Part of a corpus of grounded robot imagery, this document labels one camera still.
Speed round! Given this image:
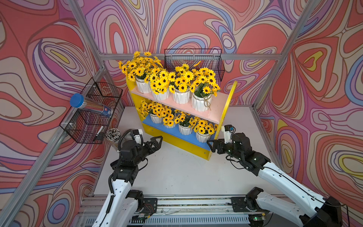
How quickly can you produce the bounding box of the black wire basket left wall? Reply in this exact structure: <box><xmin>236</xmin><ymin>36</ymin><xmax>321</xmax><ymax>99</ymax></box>
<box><xmin>60</xmin><ymin>79</ymin><xmax>123</xmax><ymax>144</ymax></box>

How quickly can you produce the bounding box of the clear tube with blue cap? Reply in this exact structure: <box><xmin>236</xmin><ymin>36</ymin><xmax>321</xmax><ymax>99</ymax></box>
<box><xmin>70</xmin><ymin>93</ymin><xmax>112</xmax><ymax>118</ymax></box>

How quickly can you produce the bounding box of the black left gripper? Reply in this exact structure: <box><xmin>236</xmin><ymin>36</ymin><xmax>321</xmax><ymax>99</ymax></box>
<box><xmin>131</xmin><ymin>136</ymin><xmax>162</xmax><ymax>167</ymax></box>

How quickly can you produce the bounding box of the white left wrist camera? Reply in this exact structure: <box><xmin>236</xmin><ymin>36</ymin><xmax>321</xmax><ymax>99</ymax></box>
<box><xmin>131</xmin><ymin>129</ymin><xmax>144</xmax><ymax>145</ymax></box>

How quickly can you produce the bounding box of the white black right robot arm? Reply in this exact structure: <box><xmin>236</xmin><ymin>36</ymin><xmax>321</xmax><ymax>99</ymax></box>
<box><xmin>207</xmin><ymin>131</ymin><xmax>343</xmax><ymax>227</ymax></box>

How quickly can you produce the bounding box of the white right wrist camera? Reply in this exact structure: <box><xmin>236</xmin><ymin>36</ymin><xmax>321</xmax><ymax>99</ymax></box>
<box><xmin>221</xmin><ymin>124</ymin><xmax>235</xmax><ymax>143</ymax></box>

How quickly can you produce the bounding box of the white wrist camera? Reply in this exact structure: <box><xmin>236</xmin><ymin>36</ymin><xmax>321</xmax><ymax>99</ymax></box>
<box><xmin>131</xmin><ymin>129</ymin><xmax>144</xmax><ymax>145</ymax></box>
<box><xmin>221</xmin><ymin>124</ymin><xmax>235</xmax><ymax>143</ymax></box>

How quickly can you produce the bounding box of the sunflower pot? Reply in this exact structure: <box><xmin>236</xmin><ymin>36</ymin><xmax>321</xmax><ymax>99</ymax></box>
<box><xmin>118</xmin><ymin>51</ymin><xmax>163</xmax><ymax>94</ymax></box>
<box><xmin>148</xmin><ymin>68</ymin><xmax>170</xmax><ymax>101</ymax></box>
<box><xmin>190</xmin><ymin>67</ymin><xmax>220</xmax><ymax>112</ymax></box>
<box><xmin>175</xmin><ymin>110</ymin><xmax>194</xmax><ymax>136</ymax></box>
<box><xmin>136</xmin><ymin>99</ymin><xmax>163</xmax><ymax>124</ymax></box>
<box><xmin>162</xmin><ymin>107</ymin><xmax>176</xmax><ymax>129</ymax></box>
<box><xmin>169</xmin><ymin>63</ymin><xmax>195</xmax><ymax>105</ymax></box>
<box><xmin>191</xmin><ymin>117</ymin><xmax>218</xmax><ymax>143</ymax></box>

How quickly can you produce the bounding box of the black wire basket back wall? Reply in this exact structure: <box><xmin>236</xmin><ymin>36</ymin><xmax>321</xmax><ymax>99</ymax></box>
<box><xmin>164</xmin><ymin>47</ymin><xmax>225</xmax><ymax>85</ymax></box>

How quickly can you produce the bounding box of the metal base rail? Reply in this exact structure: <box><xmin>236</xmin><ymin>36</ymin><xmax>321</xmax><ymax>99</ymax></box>
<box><xmin>70</xmin><ymin>194</ymin><xmax>313</xmax><ymax>227</ymax></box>

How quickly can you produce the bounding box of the yellow pink blue wooden shelf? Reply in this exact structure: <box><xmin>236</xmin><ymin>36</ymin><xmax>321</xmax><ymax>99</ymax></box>
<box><xmin>126</xmin><ymin>79</ymin><xmax>237</xmax><ymax>160</ymax></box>

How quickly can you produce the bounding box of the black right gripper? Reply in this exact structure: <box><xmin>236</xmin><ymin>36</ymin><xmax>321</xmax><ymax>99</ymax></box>
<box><xmin>207</xmin><ymin>138</ymin><xmax>244</xmax><ymax>161</ymax></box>

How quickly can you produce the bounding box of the black wire basket wall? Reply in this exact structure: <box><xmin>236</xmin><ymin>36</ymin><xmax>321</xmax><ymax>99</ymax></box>
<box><xmin>164</xmin><ymin>47</ymin><xmax>225</xmax><ymax>85</ymax></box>
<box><xmin>60</xmin><ymin>79</ymin><xmax>123</xmax><ymax>144</ymax></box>

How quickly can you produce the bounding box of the clear cup of pencils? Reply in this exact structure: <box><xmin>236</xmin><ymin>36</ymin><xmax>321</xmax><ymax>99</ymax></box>
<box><xmin>105</xmin><ymin>128</ymin><xmax>121</xmax><ymax>151</ymax></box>

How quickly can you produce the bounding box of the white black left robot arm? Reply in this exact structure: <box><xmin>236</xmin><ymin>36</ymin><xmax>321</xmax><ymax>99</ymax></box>
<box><xmin>93</xmin><ymin>129</ymin><xmax>163</xmax><ymax>227</ymax></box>

